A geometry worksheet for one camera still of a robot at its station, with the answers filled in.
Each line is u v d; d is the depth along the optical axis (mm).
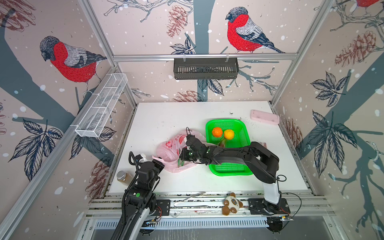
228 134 951
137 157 723
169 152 872
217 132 959
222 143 923
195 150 685
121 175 745
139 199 561
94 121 711
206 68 1039
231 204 726
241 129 969
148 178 600
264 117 1106
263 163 496
